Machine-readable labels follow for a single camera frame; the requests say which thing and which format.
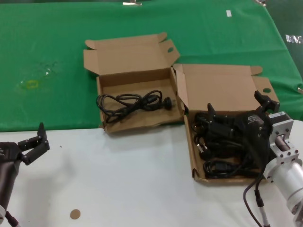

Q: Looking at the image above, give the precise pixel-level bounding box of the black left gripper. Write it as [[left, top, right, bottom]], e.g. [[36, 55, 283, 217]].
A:
[[0, 122, 51, 166]]

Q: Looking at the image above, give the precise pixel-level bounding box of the black cable with silver connector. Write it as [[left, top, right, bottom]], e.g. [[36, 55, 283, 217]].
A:
[[254, 186, 271, 227]]

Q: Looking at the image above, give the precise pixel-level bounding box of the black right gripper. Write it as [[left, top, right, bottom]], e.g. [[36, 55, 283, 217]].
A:
[[207, 90, 281, 171]]

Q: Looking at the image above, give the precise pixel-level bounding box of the open brown cardboard box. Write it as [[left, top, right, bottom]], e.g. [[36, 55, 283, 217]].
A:
[[173, 63, 281, 186], [83, 32, 186, 133]]

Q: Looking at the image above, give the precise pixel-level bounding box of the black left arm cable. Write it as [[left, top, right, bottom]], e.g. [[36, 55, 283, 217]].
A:
[[4, 210, 21, 227]]

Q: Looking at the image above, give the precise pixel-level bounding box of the green table cloth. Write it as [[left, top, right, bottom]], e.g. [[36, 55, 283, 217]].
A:
[[0, 0, 303, 132]]

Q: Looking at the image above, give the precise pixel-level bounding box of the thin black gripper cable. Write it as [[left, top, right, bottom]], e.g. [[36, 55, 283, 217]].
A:
[[243, 174, 267, 227]]

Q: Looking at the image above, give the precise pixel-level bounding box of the silver foil strip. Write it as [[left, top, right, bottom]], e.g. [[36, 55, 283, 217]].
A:
[[285, 35, 303, 44]]

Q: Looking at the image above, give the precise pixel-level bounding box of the black power cable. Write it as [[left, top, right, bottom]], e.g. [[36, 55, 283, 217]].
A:
[[193, 112, 249, 156], [96, 90, 177, 124], [203, 158, 266, 179]]

